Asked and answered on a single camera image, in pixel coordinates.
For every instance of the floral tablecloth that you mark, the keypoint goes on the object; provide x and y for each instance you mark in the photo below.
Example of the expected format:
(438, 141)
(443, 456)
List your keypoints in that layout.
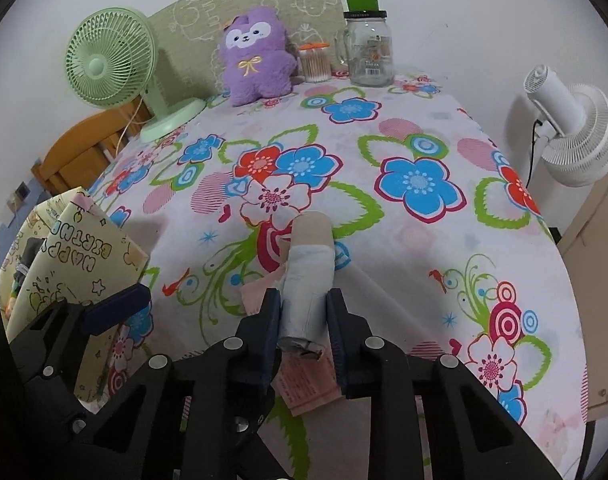
(409, 240)

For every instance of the beige wooden door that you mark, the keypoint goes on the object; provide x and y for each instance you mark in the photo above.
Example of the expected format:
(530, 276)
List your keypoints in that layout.
(604, 260)

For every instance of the yellow patterned storage box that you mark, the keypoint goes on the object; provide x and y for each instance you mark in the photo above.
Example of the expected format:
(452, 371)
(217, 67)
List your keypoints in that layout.
(84, 250)

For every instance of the green patterned board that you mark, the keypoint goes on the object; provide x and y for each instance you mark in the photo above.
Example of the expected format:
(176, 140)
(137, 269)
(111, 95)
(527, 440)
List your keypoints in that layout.
(194, 15)

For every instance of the cotton swab jar orange lid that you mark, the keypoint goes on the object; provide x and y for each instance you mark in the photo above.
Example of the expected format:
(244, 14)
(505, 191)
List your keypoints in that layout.
(314, 65)

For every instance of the purple plush toy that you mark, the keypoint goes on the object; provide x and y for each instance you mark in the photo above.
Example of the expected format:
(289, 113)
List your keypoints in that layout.
(256, 70)

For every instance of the green desk fan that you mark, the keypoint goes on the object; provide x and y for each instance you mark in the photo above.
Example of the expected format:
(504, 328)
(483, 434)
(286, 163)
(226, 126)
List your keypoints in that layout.
(104, 60)

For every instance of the glass jar black lid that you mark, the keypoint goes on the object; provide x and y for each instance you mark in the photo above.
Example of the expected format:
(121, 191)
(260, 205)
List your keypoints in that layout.
(369, 55)

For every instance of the pink paper card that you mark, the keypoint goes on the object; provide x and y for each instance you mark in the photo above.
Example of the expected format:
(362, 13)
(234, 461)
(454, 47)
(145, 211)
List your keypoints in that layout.
(304, 385)

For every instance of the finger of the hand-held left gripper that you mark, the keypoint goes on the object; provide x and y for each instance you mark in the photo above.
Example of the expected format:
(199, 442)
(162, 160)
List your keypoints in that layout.
(119, 310)
(241, 424)

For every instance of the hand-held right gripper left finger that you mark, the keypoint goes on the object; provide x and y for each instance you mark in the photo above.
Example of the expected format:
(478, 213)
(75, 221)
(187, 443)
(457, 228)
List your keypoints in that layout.
(271, 330)

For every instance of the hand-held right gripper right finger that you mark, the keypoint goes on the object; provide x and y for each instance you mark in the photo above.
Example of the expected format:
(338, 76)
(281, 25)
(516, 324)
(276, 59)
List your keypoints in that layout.
(336, 340)

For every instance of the white standing fan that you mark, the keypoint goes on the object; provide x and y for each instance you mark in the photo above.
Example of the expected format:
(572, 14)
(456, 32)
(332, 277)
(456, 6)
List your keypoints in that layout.
(579, 130)

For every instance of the white tube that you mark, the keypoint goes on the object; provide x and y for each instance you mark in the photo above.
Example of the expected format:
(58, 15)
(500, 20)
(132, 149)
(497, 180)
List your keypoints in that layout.
(306, 280)

